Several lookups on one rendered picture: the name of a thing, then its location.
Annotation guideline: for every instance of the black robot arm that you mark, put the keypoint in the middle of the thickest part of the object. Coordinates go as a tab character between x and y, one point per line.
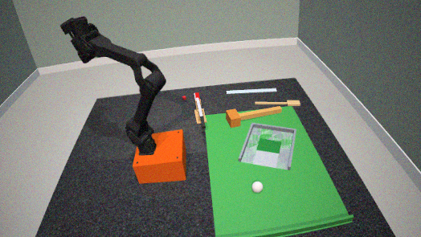
94	44

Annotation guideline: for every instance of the green flat mat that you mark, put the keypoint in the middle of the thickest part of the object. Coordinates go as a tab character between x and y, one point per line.
303	195

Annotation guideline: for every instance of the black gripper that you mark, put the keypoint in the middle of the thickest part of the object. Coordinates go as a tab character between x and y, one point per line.
67	28

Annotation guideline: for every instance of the white golf ball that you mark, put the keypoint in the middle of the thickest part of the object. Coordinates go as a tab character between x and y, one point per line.
257	187

